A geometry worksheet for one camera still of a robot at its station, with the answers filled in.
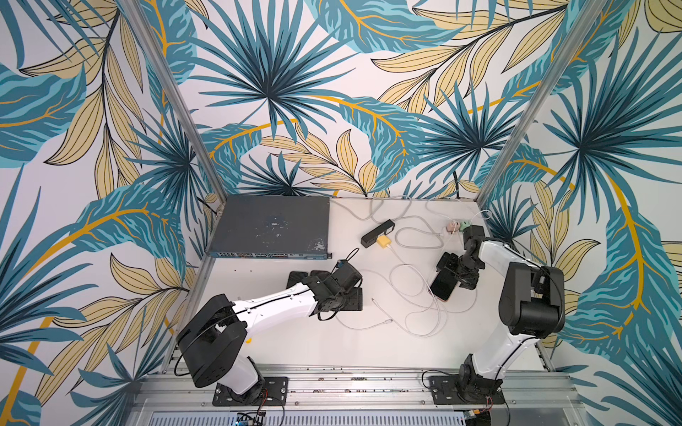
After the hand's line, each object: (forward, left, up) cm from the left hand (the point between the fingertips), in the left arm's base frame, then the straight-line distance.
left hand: (352, 303), depth 83 cm
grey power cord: (+42, -37, -5) cm, 56 cm away
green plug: (+32, -44, +1) cm, 54 cm away
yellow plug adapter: (+28, -12, -5) cm, 31 cm away
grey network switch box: (+31, +31, -1) cm, 44 cm away
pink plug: (+31, -38, +2) cm, 49 cm away
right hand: (+14, -30, -5) cm, 33 cm away
